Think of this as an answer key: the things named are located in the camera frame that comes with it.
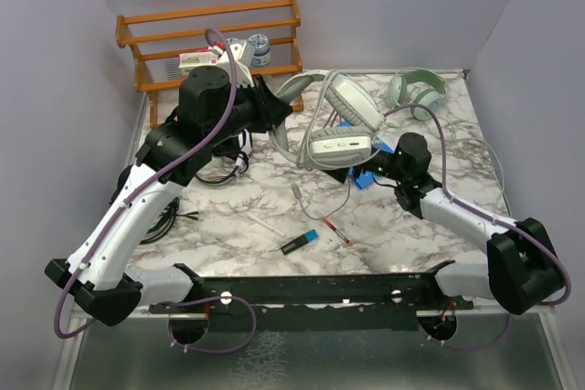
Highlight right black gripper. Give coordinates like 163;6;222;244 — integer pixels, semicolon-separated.
316;126;408;184

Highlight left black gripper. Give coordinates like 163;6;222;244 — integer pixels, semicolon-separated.
206;72;293;146

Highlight grey white headphones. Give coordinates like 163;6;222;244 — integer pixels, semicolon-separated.
269;69;388;222

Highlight black white headphones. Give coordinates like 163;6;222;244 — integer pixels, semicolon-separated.
195;130;253;187

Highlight black blue headphones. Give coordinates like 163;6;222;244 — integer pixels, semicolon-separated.
108;165;202;245

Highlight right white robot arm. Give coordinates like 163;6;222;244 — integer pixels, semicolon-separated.
318;129;571;315

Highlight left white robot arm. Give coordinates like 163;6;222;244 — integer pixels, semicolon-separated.
45;67;296;326

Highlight mint green headphones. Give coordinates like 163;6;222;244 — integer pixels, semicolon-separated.
386;68;449;121

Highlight blue notebook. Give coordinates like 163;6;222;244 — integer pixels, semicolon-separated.
347;137;394;190

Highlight red pen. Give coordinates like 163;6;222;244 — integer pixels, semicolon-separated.
322;217;354;247

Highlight right blue white jar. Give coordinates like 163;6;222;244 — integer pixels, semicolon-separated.
248;34;271;68

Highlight blue black highlighter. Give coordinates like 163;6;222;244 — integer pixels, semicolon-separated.
280;229;319;255

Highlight white stick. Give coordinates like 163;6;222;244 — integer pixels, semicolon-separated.
246;213;286;237

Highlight white red box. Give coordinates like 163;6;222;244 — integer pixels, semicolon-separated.
178;51;218;76

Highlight wooden shelf rack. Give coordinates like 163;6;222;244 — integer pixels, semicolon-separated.
115;0;303;127

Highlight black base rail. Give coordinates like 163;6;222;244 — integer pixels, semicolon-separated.
149;271;473;332

